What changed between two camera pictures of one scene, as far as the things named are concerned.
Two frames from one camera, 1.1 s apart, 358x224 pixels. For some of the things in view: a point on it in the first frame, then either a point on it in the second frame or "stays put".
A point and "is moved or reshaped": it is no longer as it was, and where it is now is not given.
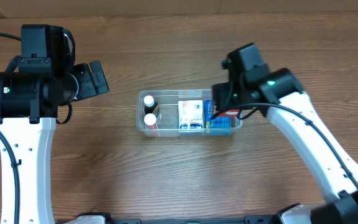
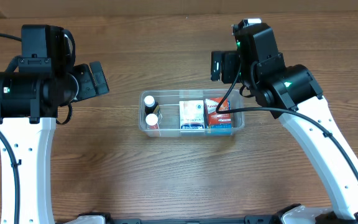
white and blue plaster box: (191, 114) stays put
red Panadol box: (234, 112) is moved or reshaped
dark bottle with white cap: (150, 104) stays put
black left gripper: (84, 82) stays put
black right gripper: (221, 99) to (221, 66)
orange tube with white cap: (150, 120) stays put
